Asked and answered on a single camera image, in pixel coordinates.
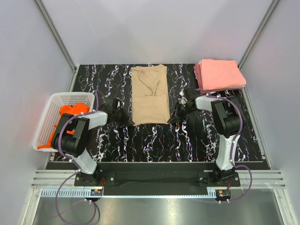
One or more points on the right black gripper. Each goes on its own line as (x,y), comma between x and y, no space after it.
(176,116)

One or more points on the white plastic laundry basket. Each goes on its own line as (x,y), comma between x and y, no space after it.
(51,115)

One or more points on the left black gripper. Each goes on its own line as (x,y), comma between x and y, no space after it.
(126,120)

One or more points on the orange t shirt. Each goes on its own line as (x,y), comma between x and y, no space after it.
(73,110)

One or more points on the right aluminium frame post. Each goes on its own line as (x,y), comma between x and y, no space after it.
(267,16)

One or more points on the aluminium frame post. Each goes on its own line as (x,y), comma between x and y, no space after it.
(50,24)
(267,16)

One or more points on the white slotted cable duct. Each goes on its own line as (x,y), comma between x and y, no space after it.
(92,193)

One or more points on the beige t shirt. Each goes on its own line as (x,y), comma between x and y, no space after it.
(150,97)

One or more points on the left aluminium frame post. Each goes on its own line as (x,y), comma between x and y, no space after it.
(50,24)

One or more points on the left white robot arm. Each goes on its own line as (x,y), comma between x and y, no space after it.
(71,136)

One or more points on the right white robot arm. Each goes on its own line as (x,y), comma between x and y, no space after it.
(228,121)

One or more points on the folded pink t shirt stack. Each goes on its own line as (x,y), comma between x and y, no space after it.
(218,75)

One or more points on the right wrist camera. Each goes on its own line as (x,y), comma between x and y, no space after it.
(182,98)

